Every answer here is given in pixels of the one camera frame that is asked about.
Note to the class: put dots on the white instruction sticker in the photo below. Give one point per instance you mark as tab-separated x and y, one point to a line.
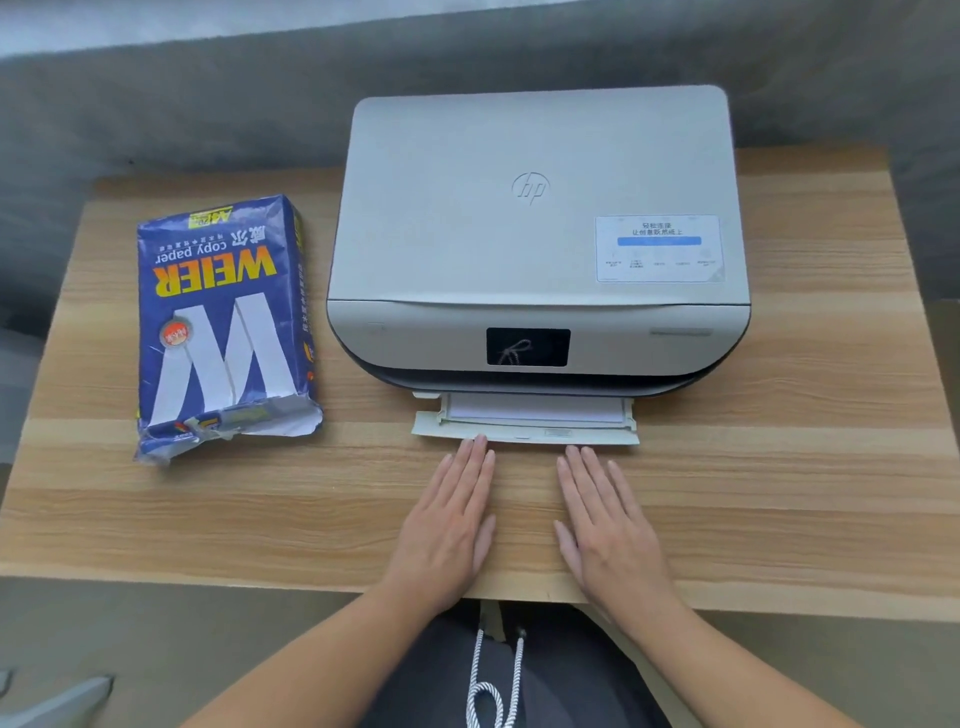
658	249

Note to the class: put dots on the grey chair leg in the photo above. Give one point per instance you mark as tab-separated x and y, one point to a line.
52	705

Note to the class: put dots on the person's left middle finger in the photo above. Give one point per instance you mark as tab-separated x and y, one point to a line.
472	472

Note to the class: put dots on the white inkjet printer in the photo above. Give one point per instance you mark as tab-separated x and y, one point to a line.
536	232

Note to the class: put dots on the person's right middle finger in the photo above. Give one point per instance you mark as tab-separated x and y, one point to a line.
582	484

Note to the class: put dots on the person's left forearm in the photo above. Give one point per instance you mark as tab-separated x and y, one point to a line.
315	667

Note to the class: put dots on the person's right hand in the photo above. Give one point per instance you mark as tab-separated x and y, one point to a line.
611	544

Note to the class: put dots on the white printer paper tray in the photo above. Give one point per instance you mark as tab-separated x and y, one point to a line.
517	433

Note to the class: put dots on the person's left hand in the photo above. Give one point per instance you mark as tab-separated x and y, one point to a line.
442	540

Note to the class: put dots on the person's right little finger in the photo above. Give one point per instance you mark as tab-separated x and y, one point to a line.
624	491

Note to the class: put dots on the person's right thumb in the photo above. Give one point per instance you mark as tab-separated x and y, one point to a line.
565	546

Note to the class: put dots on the person's left little finger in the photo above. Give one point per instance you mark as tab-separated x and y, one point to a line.
435	486

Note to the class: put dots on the blue copy paper ream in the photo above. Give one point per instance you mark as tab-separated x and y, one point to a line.
225	322

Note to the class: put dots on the person's right forearm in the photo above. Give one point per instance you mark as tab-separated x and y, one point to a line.
739	675

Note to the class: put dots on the person's left thumb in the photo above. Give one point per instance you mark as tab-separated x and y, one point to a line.
486	541

